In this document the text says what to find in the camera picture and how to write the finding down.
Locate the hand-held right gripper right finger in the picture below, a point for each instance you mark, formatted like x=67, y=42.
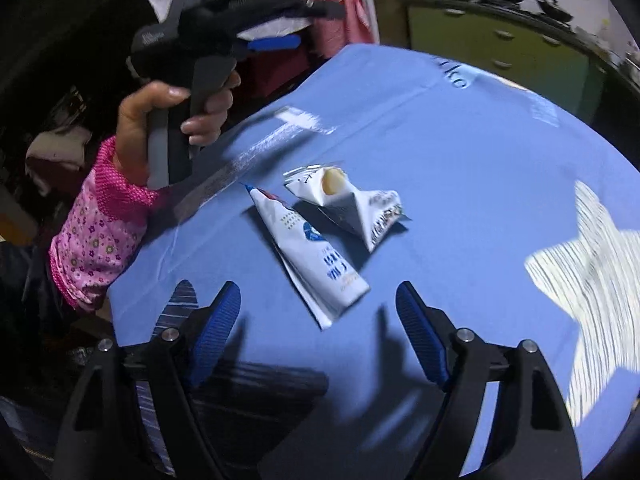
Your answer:
x=422, y=332

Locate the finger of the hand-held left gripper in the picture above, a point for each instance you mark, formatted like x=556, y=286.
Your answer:
x=322, y=9
x=275, y=43

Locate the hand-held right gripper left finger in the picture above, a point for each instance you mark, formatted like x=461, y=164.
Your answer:
x=217, y=327

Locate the white and blue wrapper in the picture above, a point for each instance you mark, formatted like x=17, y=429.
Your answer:
x=315, y=260

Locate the white wrapper with cookie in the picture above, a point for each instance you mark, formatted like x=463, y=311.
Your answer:
x=360, y=210

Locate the person's left hand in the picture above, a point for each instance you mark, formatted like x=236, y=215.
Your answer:
x=135, y=125

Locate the red hanging cloth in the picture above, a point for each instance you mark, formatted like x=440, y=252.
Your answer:
x=340, y=5

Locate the striped cloth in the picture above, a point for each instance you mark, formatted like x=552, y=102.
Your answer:
x=167, y=320

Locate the light blue tablecloth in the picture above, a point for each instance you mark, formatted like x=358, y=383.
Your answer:
x=450, y=160

